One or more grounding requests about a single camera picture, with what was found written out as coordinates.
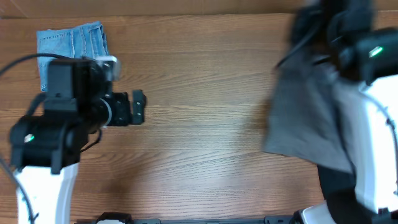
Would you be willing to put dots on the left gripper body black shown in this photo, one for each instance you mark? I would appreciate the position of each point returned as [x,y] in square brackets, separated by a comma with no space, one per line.
[120,116]

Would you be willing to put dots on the grey khaki shorts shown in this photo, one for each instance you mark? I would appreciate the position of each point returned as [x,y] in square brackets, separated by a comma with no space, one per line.
[303,119]

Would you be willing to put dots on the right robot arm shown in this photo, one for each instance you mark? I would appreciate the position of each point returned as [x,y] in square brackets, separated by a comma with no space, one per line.
[364,97]

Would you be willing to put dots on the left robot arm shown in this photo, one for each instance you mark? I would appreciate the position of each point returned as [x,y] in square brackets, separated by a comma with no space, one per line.
[47,142]

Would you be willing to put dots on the folded blue denim shorts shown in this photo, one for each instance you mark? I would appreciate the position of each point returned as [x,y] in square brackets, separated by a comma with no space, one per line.
[87,40]

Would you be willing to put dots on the black garment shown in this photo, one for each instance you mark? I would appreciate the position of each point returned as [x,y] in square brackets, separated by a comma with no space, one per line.
[337,186]

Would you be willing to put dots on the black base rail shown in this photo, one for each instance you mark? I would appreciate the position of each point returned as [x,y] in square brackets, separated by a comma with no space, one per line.
[125,218]

